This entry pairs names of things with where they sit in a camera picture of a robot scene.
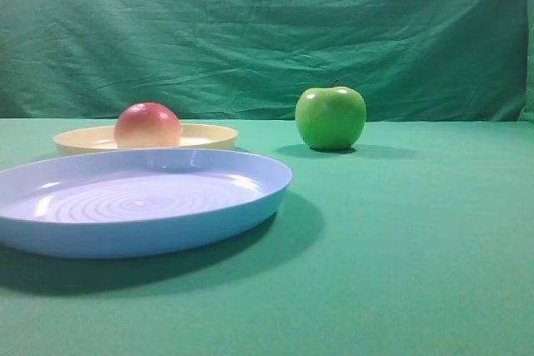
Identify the red yellow round bread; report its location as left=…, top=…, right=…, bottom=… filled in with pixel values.
left=113, top=103, right=182, bottom=148

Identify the blue plastic plate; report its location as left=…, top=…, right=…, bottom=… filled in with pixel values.
left=1, top=148, right=293, bottom=258

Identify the yellow plastic plate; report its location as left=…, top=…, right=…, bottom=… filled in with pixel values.
left=53, top=123, right=239, bottom=156

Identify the green apple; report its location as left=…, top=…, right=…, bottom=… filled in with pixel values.
left=295, top=82, right=367, bottom=151

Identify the green table cloth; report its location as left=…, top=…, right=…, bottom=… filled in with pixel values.
left=1, top=120, right=533, bottom=355

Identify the green backdrop cloth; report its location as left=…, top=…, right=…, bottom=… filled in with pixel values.
left=1, top=0, right=533, bottom=121

